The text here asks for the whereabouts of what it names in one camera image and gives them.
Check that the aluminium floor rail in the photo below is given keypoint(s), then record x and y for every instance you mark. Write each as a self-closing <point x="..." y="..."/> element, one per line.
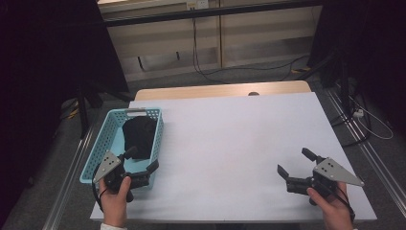
<point x="383" y="179"/>
<point x="63" y="191"/>

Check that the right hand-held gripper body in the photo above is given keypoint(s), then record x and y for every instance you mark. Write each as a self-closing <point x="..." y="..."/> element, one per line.
<point x="332" y="171"/>

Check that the person's left hand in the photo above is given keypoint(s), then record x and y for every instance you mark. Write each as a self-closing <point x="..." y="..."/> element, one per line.
<point x="113" y="204"/>

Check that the black horizontal bar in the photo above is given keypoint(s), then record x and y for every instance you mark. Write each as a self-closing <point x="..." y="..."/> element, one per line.
<point x="204" y="12"/>

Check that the white power plug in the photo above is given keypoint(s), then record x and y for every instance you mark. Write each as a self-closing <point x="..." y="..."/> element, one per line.
<point x="358" y="113"/>

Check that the black curtain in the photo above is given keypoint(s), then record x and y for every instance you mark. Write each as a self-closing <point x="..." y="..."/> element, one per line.
<point x="376" y="32"/>
<point x="32" y="64"/>

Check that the dark round table grommet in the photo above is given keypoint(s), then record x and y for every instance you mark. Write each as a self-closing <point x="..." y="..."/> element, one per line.
<point x="253" y="93"/>

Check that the white wall socket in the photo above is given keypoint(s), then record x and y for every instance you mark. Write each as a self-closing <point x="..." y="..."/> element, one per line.
<point x="201" y="4"/>

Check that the light blue plastic basket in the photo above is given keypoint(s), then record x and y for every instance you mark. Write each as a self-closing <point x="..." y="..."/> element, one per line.
<point x="95" y="159"/>

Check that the person's right hand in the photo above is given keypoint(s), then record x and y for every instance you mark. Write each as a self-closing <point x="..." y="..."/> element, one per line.
<point x="335" y="209"/>

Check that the white table mat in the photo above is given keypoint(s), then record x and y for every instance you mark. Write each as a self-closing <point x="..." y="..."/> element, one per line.
<point x="223" y="143"/>

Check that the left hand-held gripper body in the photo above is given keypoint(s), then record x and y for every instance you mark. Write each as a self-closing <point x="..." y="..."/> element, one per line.
<point x="108" y="164"/>

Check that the black shorts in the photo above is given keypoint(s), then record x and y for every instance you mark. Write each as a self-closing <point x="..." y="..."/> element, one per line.
<point x="139" y="137"/>

